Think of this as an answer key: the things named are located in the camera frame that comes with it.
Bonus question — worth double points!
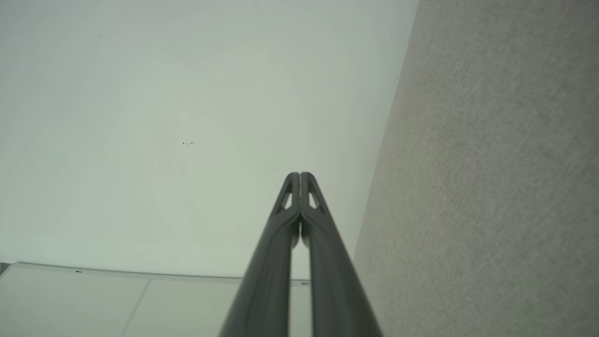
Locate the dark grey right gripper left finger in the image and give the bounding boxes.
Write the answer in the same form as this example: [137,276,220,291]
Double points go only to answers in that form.
[219,172,300,337]

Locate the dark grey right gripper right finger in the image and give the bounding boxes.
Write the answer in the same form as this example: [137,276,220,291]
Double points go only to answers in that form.
[300,172,383,337]

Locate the grey fabric sofa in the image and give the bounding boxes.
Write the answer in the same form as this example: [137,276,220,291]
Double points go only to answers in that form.
[352,0,599,337]

